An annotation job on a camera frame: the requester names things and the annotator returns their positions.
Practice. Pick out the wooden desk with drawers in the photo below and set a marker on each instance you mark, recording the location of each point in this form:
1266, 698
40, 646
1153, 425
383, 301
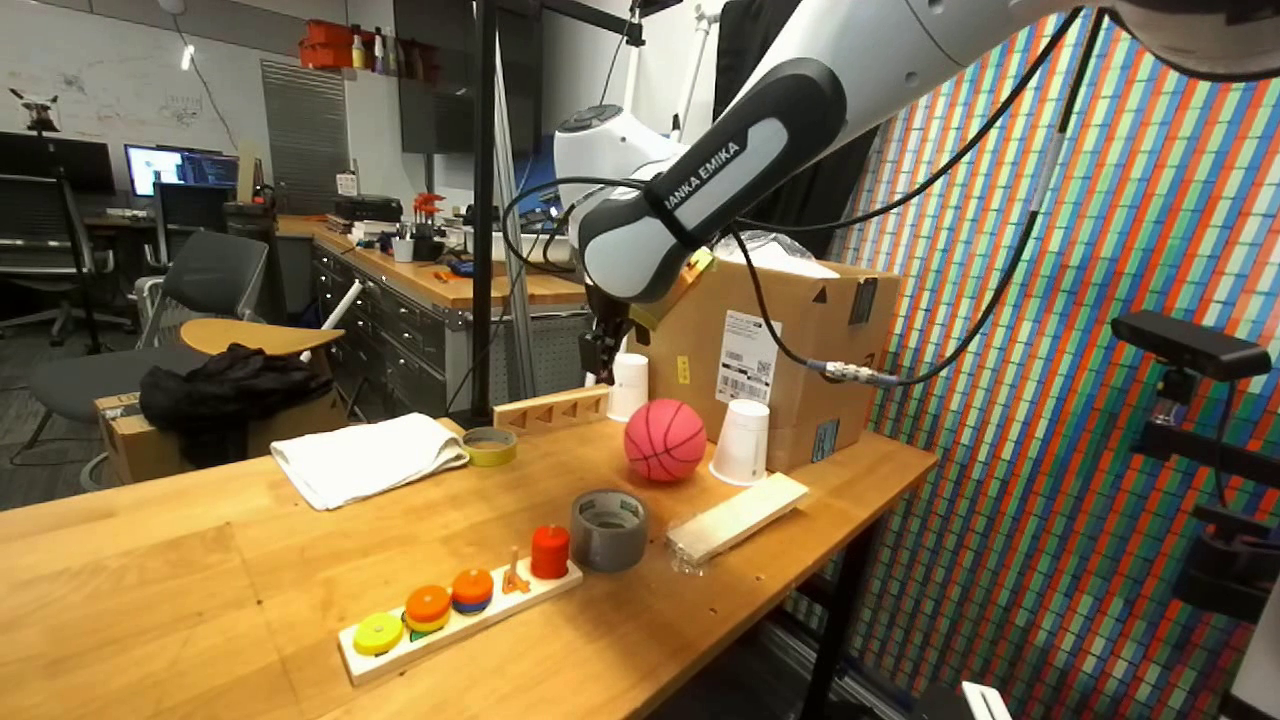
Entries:
401, 344

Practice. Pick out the red container on shelf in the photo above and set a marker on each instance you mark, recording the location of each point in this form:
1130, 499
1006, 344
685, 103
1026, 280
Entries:
327, 47

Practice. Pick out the small wooden peg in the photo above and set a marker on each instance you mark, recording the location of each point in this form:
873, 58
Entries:
512, 580

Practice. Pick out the black camera stand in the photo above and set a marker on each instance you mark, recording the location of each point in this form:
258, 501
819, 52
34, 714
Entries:
1204, 452

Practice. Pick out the orange stacking toy piece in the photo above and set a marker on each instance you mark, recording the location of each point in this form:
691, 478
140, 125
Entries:
430, 605

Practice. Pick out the black office chair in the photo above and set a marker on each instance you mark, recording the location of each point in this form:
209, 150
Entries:
53, 266

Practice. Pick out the small tripod device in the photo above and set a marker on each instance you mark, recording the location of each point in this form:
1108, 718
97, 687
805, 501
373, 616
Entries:
36, 113

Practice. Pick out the large cardboard shipping box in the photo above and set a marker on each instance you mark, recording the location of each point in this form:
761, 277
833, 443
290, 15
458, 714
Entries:
814, 344

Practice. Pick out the grey duct tape roll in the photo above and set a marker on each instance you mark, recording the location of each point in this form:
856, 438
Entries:
609, 550

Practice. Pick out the wooden rack with holes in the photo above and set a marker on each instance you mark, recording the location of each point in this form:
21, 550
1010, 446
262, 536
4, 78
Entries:
547, 410

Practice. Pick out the dark computer monitor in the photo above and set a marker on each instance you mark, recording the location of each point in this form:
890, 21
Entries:
53, 166

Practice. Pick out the white floor label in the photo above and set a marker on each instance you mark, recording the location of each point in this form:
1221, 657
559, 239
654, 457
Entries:
986, 700

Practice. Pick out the white paper cup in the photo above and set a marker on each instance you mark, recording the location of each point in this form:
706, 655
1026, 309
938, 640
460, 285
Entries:
628, 394
743, 446

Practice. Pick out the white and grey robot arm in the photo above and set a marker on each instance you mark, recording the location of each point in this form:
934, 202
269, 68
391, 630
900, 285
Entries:
745, 146

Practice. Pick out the blue board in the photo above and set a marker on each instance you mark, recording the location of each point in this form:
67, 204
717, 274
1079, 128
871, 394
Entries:
539, 187

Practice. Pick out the black bag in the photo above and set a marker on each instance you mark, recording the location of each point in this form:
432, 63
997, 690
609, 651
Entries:
220, 394

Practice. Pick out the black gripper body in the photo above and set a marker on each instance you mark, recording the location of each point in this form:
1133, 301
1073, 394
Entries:
609, 343

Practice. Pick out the wooden camera mount plate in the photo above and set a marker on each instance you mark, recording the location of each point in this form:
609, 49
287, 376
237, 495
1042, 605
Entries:
696, 270

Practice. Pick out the white folded towel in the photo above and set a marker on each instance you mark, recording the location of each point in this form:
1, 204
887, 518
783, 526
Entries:
365, 462

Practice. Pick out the dark wall cabinet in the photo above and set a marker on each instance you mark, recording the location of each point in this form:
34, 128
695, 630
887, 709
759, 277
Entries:
442, 80

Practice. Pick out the black vertical pole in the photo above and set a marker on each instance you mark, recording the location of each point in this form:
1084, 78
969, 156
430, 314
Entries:
482, 202

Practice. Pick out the red cylinder toy piece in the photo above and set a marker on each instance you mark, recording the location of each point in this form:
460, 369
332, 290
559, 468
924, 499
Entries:
549, 555

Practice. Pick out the round wooden stool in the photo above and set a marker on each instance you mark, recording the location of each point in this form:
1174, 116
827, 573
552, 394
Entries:
252, 336

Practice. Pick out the black stereo camera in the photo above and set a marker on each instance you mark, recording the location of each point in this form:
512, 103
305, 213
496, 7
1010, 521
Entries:
1186, 344

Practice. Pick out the black metal table frame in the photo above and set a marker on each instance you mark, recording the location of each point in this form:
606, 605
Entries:
831, 625

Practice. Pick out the lit computer monitor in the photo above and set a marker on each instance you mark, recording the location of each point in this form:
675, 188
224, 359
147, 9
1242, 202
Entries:
182, 168

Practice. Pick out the yellow clear tape roll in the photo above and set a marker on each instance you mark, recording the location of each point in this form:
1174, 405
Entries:
489, 452

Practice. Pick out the yellow-green stacking toy piece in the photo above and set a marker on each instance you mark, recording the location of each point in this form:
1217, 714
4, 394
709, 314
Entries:
379, 634

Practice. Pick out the pink basketball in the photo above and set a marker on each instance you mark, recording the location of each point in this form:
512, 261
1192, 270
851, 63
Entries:
667, 443

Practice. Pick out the low cardboard crate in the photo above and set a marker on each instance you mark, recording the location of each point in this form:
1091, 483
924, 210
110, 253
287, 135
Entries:
132, 446

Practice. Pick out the multicolour patterned backdrop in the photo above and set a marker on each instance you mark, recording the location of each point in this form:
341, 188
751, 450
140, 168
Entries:
1064, 532

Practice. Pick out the white wooden toy tray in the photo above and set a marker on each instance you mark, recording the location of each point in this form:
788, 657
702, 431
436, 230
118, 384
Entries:
502, 603

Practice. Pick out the long pale wooden block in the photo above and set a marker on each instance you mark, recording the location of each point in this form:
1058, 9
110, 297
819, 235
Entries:
743, 512

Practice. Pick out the black hanging cloth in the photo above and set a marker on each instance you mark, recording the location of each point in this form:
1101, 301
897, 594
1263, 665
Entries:
754, 32

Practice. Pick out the orange toy piece purple base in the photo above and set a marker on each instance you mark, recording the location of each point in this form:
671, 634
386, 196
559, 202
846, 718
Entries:
473, 590

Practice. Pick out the grey office chair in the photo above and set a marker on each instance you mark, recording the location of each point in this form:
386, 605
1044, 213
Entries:
214, 274

